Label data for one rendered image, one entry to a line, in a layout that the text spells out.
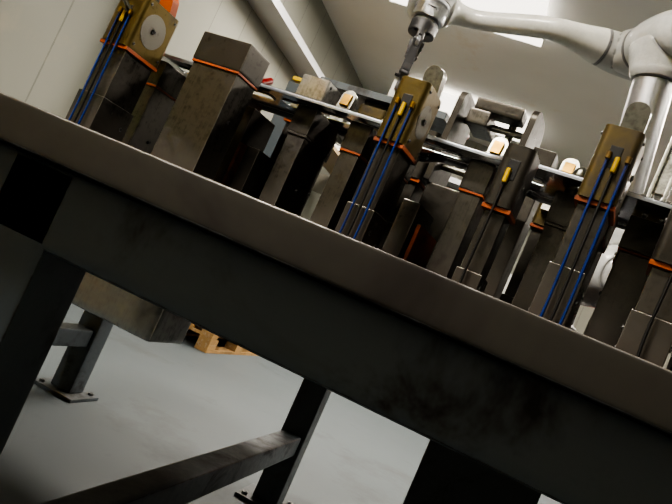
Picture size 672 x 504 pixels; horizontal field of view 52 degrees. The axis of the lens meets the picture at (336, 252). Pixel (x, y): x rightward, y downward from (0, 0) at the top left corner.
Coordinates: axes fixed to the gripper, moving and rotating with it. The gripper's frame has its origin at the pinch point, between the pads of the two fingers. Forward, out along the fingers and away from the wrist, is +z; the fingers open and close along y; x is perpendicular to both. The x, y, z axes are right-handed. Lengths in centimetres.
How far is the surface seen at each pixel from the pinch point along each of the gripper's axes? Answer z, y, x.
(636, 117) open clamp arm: 11, 73, 36
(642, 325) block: 42, 83, 45
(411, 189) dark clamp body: 26.3, 24.0, 12.4
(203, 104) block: 31, 44, -33
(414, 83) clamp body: 17, 62, 3
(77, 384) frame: 116, -52, -57
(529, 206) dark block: 21, 33, 36
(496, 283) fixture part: 41, 53, 31
